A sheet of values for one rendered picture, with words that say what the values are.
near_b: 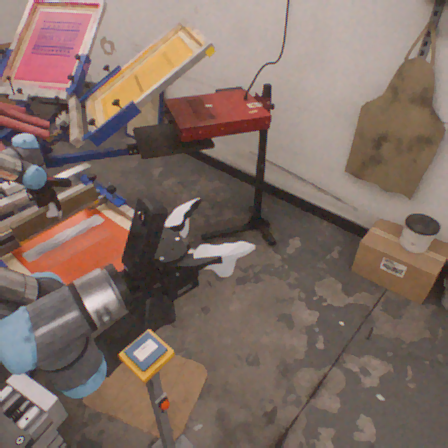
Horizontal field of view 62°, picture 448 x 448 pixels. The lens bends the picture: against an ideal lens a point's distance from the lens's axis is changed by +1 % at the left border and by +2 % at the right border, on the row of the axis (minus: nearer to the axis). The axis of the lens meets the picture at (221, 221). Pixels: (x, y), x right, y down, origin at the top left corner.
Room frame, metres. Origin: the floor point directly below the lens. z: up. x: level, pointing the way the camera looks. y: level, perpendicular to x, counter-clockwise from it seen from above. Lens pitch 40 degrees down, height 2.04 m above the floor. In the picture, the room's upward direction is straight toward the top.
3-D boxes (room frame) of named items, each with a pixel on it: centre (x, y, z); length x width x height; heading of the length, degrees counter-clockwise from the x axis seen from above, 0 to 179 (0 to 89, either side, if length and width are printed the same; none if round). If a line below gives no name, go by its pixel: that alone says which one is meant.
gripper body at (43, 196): (1.16, 0.69, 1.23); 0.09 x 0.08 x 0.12; 138
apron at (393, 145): (2.20, -1.13, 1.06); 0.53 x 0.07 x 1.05; 48
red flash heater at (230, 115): (2.25, 0.02, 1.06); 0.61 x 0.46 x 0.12; 108
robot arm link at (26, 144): (1.17, 0.69, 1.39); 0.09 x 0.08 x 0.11; 148
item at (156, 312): (0.91, 0.37, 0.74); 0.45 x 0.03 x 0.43; 138
